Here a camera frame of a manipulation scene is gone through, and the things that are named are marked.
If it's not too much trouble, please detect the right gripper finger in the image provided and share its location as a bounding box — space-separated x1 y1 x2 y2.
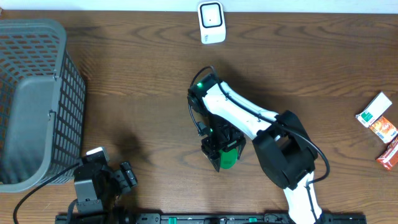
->
205 152 221 172
236 138 246 160

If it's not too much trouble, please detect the green lid jar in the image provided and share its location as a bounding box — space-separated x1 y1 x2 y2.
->
219 148 238 169

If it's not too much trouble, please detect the small orange box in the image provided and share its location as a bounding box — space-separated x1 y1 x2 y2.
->
369 116 397 144

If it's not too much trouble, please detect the red chocolate bar wrapper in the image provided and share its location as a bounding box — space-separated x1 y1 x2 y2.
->
376 137 397 170

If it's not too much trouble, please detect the white and green carton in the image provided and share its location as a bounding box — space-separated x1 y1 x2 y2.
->
356 91 392 128

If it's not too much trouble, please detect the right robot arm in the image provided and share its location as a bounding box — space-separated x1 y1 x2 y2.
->
187 72 328 223

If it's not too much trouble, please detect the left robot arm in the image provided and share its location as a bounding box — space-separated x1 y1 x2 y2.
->
65 162 137 224

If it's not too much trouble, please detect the white barcode scanner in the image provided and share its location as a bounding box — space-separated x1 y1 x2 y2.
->
197 1 226 45

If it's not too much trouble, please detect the grey plastic mesh basket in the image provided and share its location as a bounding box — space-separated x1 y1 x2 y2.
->
1 19 86 193

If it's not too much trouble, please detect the black mounting rail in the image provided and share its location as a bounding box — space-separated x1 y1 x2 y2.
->
55 212 368 224

